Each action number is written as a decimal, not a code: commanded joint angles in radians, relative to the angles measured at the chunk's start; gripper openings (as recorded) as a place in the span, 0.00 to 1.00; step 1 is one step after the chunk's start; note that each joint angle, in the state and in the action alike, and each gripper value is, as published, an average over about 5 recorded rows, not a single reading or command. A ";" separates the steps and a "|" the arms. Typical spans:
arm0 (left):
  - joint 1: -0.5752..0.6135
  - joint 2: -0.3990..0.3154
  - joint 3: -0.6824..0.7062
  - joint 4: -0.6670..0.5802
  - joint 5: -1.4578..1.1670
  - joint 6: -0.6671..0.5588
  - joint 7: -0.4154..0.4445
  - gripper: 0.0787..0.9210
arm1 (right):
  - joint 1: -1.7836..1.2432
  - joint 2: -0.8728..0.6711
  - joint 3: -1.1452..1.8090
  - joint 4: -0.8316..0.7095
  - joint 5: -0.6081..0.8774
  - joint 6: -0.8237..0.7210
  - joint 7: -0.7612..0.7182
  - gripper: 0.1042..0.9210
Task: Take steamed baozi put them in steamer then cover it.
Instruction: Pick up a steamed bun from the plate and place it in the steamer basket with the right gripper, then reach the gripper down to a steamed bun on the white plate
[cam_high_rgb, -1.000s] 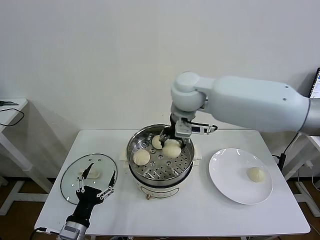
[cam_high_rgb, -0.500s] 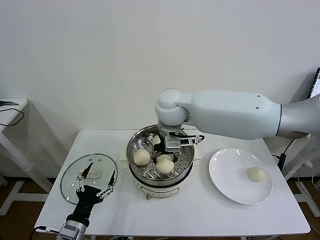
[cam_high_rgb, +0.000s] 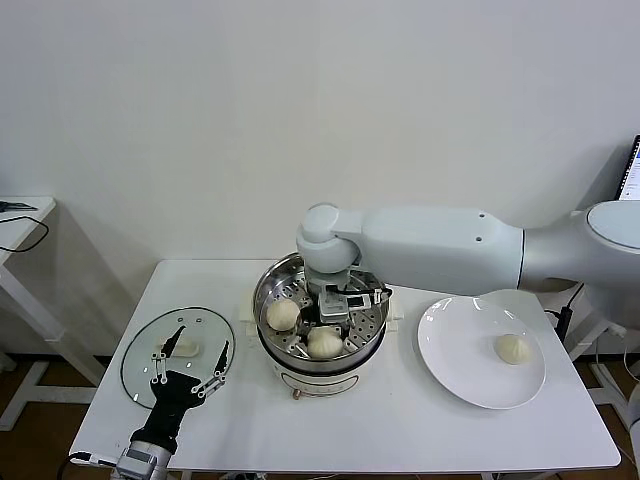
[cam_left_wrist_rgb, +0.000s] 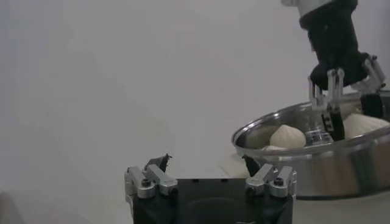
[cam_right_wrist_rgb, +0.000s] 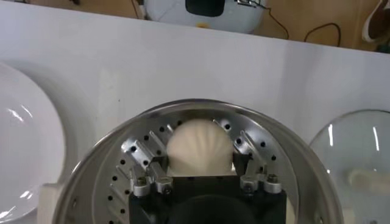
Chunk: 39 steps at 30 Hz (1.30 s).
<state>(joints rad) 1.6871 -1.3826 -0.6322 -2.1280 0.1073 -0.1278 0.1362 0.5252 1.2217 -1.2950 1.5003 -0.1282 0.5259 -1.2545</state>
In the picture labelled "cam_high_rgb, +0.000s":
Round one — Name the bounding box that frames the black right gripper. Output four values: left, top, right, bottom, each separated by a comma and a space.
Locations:
294, 303, 361, 359

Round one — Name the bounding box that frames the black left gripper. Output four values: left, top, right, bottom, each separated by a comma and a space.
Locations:
129, 324, 231, 454

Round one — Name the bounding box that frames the white steamed baozi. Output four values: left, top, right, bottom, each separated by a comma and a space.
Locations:
494, 333, 534, 365
306, 327, 345, 359
265, 299, 302, 332

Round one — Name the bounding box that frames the round glass lid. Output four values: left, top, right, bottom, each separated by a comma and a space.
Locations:
121, 305, 236, 407

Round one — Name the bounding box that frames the steel steamer basket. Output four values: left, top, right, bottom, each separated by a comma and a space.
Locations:
252, 248, 390, 369

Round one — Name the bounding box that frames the white electric cooker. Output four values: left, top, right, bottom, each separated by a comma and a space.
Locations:
238, 289, 405, 402

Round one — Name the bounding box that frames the white round plate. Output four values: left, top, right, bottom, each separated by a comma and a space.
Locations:
417, 294, 547, 410

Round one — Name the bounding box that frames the white side table with laptop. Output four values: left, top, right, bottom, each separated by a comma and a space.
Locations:
569, 299, 640, 432

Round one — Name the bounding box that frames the grey open laptop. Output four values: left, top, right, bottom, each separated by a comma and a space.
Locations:
617, 133, 640, 203

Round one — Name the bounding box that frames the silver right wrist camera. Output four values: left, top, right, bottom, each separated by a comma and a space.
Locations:
317, 284, 379, 326

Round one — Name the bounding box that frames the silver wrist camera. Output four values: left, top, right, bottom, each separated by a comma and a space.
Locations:
117, 447, 157, 479
317, 284, 379, 326

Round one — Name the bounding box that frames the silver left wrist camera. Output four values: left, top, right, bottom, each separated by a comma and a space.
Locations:
117, 447, 157, 479

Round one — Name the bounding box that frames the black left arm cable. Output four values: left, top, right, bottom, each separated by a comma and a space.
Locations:
57, 449, 121, 480

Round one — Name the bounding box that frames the thin black looped cable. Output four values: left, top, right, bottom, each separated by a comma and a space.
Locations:
0, 214, 50, 254

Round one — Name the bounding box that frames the white side table with cable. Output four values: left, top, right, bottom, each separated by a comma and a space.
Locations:
0, 195, 109, 432

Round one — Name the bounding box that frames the black charger cable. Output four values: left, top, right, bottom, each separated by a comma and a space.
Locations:
544, 282, 586, 346

